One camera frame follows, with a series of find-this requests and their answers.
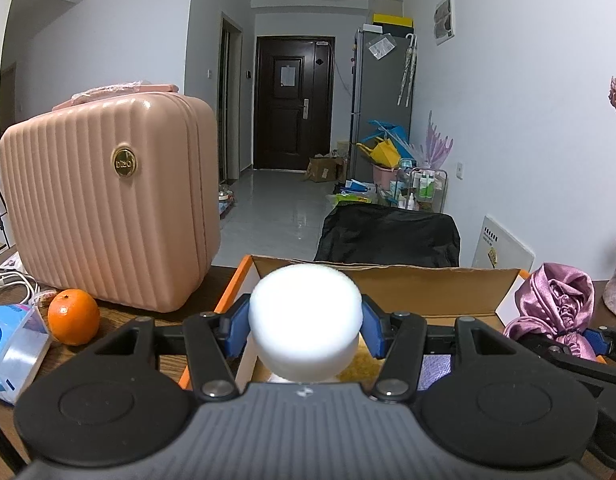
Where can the purple waffle towel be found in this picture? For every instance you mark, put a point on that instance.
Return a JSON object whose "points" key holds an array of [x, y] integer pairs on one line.
{"points": [[436, 372]]}

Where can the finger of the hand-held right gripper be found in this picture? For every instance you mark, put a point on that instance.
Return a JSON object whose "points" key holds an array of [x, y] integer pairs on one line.
{"points": [[562, 360], [597, 344]]}

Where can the white board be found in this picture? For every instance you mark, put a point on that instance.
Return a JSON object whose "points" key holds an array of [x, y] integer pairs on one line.
{"points": [[507, 245]]}

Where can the purple satin cloth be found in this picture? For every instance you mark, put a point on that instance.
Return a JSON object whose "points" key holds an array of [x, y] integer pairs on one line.
{"points": [[552, 300]]}

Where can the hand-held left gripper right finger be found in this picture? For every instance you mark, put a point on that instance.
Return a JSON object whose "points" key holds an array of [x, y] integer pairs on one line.
{"points": [[372, 327]]}

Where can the blue pet feeder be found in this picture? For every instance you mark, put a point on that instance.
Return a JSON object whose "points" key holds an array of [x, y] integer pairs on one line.
{"points": [[226, 200]]}

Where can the wall electrical panel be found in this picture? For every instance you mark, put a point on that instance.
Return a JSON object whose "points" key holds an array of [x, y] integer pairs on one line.
{"points": [[444, 17]]}

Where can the white paper notice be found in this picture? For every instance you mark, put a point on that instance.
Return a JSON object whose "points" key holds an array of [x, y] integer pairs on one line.
{"points": [[287, 76]]}

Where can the yellow bag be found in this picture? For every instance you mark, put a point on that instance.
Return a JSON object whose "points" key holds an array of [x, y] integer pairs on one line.
{"points": [[380, 152]]}

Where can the blue tissue pack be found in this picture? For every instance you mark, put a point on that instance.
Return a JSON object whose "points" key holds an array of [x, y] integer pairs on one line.
{"points": [[13, 350]]}

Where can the black cloth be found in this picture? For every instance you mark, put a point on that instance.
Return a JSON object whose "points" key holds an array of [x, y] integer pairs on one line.
{"points": [[387, 235]]}

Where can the white folded umbrella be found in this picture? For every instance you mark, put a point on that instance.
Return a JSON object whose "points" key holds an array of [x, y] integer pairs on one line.
{"points": [[407, 70]]}

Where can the dark side doorway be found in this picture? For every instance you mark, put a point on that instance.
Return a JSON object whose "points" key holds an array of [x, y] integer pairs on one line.
{"points": [[230, 100]]}

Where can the grey refrigerator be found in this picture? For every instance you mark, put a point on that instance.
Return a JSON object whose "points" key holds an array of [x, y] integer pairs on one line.
{"points": [[377, 100]]}

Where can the clear document pouch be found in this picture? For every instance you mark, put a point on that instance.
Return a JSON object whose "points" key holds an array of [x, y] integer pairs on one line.
{"points": [[395, 46]]}

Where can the pink bucket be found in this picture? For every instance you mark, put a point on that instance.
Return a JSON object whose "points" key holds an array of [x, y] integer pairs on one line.
{"points": [[382, 176]]}

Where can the orange fruit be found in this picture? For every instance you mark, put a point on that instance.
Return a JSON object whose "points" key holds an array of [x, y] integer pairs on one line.
{"points": [[73, 317]]}

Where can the brown cardboard box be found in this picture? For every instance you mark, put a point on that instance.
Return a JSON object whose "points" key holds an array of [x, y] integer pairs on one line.
{"points": [[323, 169]]}

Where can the metal cart with bottles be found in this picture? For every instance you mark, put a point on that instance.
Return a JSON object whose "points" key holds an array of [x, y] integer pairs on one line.
{"points": [[422, 187]]}

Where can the yellow black box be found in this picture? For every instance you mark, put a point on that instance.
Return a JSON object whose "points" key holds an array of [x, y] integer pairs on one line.
{"points": [[392, 22]]}

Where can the orange cardboard box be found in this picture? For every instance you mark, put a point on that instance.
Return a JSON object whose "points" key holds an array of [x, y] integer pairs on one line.
{"points": [[412, 287]]}

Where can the blue folding rack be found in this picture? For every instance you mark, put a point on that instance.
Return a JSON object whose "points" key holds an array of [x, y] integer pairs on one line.
{"points": [[387, 130]]}

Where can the dark wooden door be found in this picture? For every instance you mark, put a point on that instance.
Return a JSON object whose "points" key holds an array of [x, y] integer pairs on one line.
{"points": [[293, 125]]}

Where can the purple feather decoration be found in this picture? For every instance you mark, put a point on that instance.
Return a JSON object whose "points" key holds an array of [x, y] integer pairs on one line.
{"points": [[435, 142]]}

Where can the pink ribbed suitcase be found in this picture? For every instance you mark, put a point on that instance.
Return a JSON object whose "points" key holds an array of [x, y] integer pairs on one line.
{"points": [[113, 220]]}

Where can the blue green plastic packets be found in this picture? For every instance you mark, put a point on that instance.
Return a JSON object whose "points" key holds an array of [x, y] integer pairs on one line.
{"points": [[355, 192]]}

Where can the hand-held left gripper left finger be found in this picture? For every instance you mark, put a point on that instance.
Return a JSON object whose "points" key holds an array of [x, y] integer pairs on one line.
{"points": [[238, 330]]}

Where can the white foam block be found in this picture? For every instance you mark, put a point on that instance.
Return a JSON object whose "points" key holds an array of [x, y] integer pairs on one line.
{"points": [[305, 320]]}

